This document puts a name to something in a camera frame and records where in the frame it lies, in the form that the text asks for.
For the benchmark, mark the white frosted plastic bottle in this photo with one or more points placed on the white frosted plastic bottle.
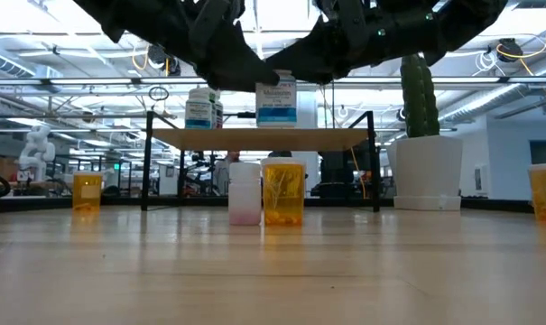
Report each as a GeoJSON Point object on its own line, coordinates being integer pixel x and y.
{"type": "Point", "coordinates": [244, 194]}

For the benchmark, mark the person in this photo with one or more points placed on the person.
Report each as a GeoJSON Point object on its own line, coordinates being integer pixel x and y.
{"type": "Point", "coordinates": [280, 154]}
{"type": "Point", "coordinates": [223, 178]}

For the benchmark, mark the white bottle blue label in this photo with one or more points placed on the white bottle blue label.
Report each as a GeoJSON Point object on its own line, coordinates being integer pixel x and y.
{"type": "Point", "coordinates": [198, 115]}
{"type": "Point", "coordinates": [276, 108]}

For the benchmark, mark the white wall dispenser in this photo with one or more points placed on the white wall dispenser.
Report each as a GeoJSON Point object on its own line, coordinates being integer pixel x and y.
{"type": "Point", "coordinates": [481, 180]}

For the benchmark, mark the black aluminium rig frame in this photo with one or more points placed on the black aluminium rig frame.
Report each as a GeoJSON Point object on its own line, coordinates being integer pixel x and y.
{"type": "Point", "coordinates": [51, 204]}

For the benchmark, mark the black screen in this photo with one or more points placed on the black screen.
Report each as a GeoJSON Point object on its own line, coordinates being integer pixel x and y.
{"type": "Point", "coordinates": [345, 164]}

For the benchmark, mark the white bottle maroon label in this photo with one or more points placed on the white bottle maroon label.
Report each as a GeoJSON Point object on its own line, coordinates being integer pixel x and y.
{"type": "Point", "coordinates": [219, 117]}

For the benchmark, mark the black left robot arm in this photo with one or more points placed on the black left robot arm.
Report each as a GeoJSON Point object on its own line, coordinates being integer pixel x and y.
{"type": "Point", "coordinates": [105, 13]}

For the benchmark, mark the wooden shelf black metal frame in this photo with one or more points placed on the wooden shelf black metal frame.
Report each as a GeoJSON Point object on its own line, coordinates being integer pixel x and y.
{"type": "Point", "coordinates": [263, 139]}

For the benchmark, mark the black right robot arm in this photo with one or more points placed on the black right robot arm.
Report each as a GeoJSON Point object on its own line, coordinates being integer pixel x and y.
{"type": "Point", "coordinates": [466, 18]}

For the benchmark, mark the orange pill bottle white cap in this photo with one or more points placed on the orange pill bottle white cap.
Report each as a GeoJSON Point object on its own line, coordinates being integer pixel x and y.
{"type": "Point", "coordinates": [545, 194]}
{"type": "Point", "coordinates": [283, 194]}
{"type": "Point", "coordinates": [87, 194]}

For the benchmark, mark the small black box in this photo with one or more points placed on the small black box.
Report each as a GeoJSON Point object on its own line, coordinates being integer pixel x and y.
{"type": "Point", "coordinates": [247, 114]}

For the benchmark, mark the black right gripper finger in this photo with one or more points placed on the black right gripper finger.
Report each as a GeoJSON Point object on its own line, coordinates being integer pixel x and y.
{"type": "Point", "coordinates": [317, 54]}

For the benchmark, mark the green cactus in white pot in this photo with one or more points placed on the green cactus in white pot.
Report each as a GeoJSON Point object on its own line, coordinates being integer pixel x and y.
{"type": "Point", "coordinates": [426, 171]}

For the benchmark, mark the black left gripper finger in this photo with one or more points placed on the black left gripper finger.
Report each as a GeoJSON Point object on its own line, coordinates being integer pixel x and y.
{"type": "Point", "coordinates": [232, 63]}

